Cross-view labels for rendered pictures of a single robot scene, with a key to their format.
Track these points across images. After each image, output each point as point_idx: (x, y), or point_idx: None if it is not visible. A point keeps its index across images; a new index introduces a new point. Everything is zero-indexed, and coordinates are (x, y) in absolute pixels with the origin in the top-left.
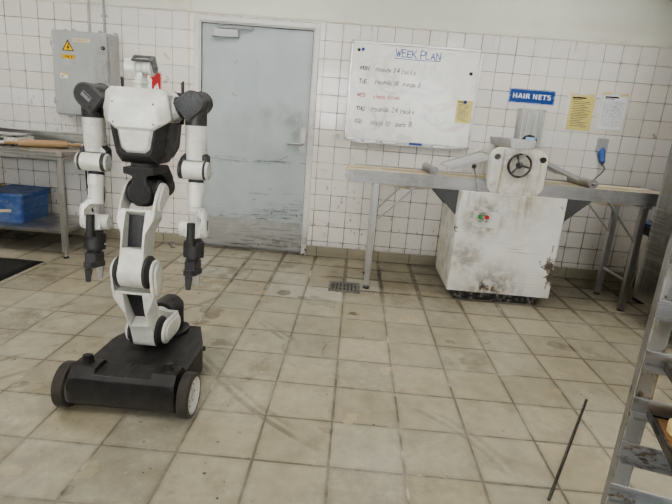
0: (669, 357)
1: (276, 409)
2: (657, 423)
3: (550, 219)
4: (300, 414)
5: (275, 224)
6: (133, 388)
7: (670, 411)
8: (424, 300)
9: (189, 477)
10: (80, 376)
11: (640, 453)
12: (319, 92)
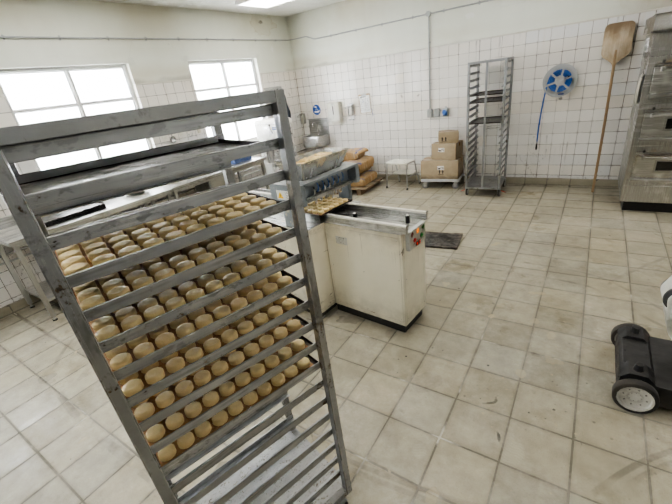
0: (314, 344)
1: (663, 477)
2: (313, 363)
3: None
4: (660, 497)
5: None
6: (618, 359)
7: (313, 368)
8: None
9: (548, 402)
10: (619, 333)
11: (322, 383)
12: None
